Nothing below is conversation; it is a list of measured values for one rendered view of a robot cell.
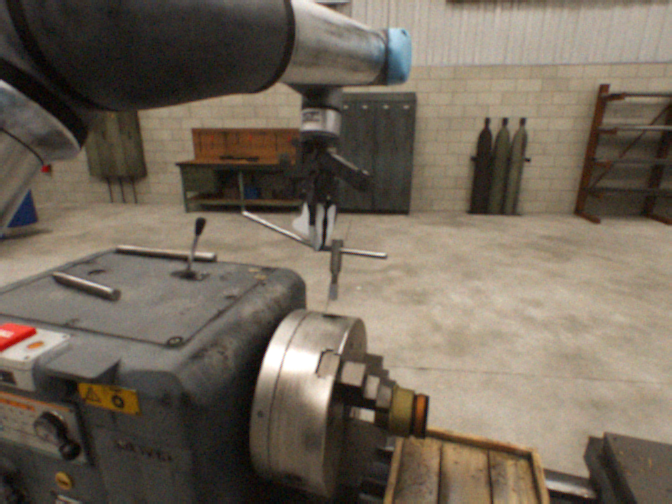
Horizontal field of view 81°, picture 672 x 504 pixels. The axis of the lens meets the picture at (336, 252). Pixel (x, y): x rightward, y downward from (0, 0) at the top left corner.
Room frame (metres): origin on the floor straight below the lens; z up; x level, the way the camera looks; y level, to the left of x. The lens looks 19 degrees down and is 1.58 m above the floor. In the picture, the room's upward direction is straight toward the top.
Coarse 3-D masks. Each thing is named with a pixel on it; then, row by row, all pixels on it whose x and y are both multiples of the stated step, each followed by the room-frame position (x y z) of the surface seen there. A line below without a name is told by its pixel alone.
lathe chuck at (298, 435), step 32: (320, 320) 0.63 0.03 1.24; (352, 320) 0.64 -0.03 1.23; (288, 352) 0.56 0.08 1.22; (320, 352) 0.55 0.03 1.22; (352, 352) 0.62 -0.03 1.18; (288, 384) 0.52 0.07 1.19; (320, 384) 0.51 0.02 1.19; (288, 416) 0.49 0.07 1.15; (320, 416) 0.48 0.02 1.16; (352, 416) 0.63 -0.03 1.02; (288, 448) 0.47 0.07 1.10; (320, 448) 0.46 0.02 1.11; (288, 480) 0.48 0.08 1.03; (320, 480) 0.46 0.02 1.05
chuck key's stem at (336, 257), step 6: (336, 240) 0.68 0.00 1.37; (342, 240) 0.68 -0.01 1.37; (336, 246) 0.68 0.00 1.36; (342, 246) 0.68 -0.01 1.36; (336, 252) 0.67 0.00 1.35; (330, 258) 0.68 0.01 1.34; (336, 258) 0.67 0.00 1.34; (330, 264) 0.67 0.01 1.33; (336, 264) 0.67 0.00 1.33; (330, 270) 0.67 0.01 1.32; (336, 270) 0.67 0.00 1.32; (336, 276) 0.67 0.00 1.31; (330, 282) 0.67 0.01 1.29; (336, 282) 0.67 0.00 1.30; (330, 288) 0.66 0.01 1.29; (336, 288) 0.66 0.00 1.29; (330, 294) 0.66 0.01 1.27; (336, 294) 0.66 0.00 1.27
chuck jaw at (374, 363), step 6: (366, 354) 0.73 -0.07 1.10; (372, 354) 0.73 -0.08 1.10; (366, 360) 0.71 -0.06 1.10; (372, 360) 0.71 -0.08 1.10; (378, 360) 0.71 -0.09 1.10; (366, 366) 0.69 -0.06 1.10; (372, 366) 0.69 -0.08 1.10; (378, 366) 0.69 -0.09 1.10; (372, 372) 0.67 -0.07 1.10; (378, 372) 0.67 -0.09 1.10; (384, 372) 0.67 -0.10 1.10; (384, 378) 0.65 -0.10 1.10; (384, 384) 0.63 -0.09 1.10; (390, 384) 0.63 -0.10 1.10
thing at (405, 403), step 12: (396, 384) 0.60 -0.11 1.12; (396, 396) 0.57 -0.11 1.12; (408, 396) 0.57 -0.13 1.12; (420, 396) 0.57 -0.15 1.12; (396, 408) 0.55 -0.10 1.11; (408, 408) 0.55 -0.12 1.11; (420, 408) 0.55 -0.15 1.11; (384, 420) 0.56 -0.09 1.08; (396, 420) 0.54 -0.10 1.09; (408, 420) 0.54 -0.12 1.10; (420, 420) 0.54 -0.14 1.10; (396, 432) 0.54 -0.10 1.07; (408, 432) 0.53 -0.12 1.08; (420, 432) 0.53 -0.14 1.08
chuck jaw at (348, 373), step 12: (324, 360) 0.54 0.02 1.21; (336, 360) 0.54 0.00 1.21; (324, 372) 0.53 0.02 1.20; (336, 372) 0.53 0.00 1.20; (348, 372) 0.53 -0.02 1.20; (360, 372) 0.53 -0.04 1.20; (348, 384) 0.52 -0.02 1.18; (360, 384) 0.51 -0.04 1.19; (372, 384) 0.55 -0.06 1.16; (348, 396) 0.55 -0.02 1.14; (360, 396) 0.54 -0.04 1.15; (372, 396) 0.53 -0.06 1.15; (384, 396) 0.55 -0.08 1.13; (372, 408) 0.55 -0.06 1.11; (384, 408) 0.54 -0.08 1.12
